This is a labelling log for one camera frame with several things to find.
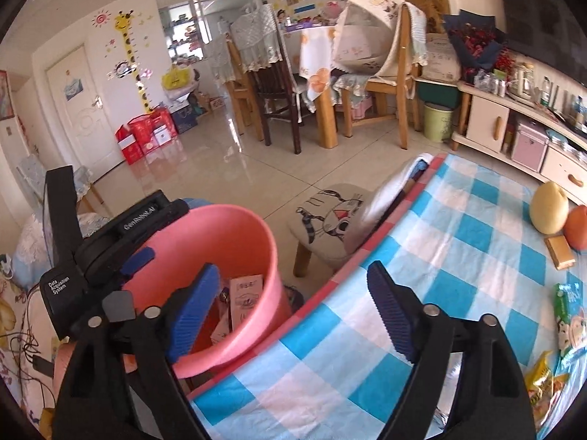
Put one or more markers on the dining table with printed cloth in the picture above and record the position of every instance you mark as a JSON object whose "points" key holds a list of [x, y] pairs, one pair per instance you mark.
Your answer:
{"points": [[316, 62]]}

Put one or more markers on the glass electric kettle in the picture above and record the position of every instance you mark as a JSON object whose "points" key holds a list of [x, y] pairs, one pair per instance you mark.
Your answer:
{"points": [[523, 80]]}

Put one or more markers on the green cartoon snack packet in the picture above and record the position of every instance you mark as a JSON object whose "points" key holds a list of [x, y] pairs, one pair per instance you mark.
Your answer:
{"points": [[568, 316]]}

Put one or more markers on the dark blue wrapped bouquet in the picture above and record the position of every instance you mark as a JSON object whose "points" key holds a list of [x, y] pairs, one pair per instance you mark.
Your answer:
{"points": [[477, 39]]}

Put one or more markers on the dark green box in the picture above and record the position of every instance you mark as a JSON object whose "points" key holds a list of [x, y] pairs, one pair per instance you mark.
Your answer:
{"points": [[435, 94]]}

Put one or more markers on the blue white checkered tablecloth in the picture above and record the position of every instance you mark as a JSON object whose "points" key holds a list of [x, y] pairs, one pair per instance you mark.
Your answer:
{"points": [[435, 261]]}

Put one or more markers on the red apple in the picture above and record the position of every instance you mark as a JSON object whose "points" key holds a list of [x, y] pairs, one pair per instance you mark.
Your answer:
{"points": [[578, 228]]}

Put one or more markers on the yellow pear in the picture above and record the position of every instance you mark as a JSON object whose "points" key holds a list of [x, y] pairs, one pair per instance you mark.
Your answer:
{"points": [[548, 208]]}

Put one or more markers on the white wooden cabinet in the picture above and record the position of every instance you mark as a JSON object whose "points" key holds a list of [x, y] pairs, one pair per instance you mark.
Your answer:
{"points": [[486, 119]]}

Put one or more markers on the yellow plastic bag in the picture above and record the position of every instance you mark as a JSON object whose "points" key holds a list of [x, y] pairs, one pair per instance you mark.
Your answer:
{"points": [[176, 78]]}

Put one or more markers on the red gift box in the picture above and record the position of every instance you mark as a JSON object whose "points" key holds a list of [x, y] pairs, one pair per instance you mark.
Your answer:
{"points": [[158, 128], [128, 144]]}

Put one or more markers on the small brown box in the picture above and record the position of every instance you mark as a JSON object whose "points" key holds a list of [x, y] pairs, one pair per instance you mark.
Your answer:
{"points": [[559, 250]]}

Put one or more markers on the pink plastic bucket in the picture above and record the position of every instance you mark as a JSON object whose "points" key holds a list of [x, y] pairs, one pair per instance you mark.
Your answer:
{"points": [[229, 238]]}

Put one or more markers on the white door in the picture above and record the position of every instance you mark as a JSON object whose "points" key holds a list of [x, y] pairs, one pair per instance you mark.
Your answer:
{"points": [[80, 114]]}

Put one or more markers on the pink storage box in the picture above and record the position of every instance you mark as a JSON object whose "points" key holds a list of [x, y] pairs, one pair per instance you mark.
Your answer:
{"points": [[529, 144]]}

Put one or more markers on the light wooden chair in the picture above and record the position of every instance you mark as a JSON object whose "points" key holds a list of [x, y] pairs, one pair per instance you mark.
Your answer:
{"points": [[403, 101], [236, 87]]}

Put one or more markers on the dark blue box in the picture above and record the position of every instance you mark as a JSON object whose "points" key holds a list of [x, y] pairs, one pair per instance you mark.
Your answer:
{"points": [[183, 119]]}

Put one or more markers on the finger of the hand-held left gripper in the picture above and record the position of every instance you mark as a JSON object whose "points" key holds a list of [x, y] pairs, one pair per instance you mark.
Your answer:
{"points": [[137, 260]]}

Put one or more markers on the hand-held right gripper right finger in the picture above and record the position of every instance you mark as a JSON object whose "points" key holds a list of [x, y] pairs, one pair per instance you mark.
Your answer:
{"points": [[394, 316]]}

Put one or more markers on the yellow snack packet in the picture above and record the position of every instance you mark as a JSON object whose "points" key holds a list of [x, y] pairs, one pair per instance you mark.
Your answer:
{"points": [[545, 382]]}

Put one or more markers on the lace chair cover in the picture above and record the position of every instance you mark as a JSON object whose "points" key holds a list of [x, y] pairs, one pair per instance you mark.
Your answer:
{"points": [[257, 32]]}

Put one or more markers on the black television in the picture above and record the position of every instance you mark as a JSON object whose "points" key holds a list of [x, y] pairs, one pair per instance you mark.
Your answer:
{"points": [[541, 9]]}

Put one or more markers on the white printed box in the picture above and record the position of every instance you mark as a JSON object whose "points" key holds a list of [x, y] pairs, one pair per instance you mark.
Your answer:
{"points": [[440, 59]]}

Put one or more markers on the giraffe wall sticker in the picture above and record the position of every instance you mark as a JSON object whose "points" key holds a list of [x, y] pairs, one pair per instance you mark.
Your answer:
{"points": [[126, 41]]}

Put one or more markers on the dark wooden chair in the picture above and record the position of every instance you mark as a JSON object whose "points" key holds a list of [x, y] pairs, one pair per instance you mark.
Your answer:
{"points": [[275, 101]]}

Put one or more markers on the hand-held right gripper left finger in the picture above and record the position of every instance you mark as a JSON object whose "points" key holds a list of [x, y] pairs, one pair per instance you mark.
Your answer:
{"points": [[192, 316]]}

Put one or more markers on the cartoon cat cushion stool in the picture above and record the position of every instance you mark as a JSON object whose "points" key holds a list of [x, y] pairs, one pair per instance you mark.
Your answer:
{"points": [[330, 220]]}

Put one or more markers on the light green waste bin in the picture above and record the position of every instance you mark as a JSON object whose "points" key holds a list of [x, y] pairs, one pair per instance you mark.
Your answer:
{"points": [[438, 121]]}

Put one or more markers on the clear water bottle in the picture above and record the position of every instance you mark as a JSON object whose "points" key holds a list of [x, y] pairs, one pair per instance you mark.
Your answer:
{"points": [[545, 89]]}

